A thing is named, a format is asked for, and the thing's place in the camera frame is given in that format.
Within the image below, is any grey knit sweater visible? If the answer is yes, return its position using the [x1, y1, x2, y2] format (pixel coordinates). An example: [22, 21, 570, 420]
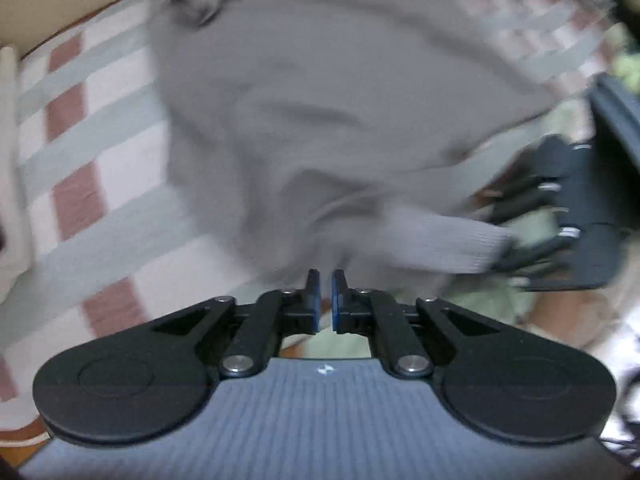
[149, 0, 555, 295]

